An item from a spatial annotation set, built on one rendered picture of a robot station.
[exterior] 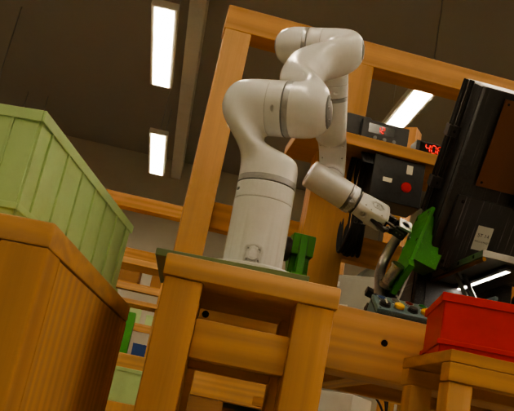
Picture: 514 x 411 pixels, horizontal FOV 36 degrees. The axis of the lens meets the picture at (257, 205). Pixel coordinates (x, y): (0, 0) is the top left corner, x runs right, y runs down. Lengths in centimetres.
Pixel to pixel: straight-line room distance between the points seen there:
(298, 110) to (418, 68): 125
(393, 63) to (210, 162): 74
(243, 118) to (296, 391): 57
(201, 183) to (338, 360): 88
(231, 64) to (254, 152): 108
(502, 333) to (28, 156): 98
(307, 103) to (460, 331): 55
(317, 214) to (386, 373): 80
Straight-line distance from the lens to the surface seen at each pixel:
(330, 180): 224
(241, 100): 163
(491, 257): 207
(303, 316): 141
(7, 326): 109
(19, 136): 120
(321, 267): 248
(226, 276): 140
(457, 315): 163
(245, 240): 152
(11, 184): 118
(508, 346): 165
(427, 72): 281
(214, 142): 252
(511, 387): 160
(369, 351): 185
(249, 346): 140
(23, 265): 110
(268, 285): 140
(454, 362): 156
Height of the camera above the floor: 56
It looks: 17 degrees up
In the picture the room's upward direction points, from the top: 12 degrees clockwise
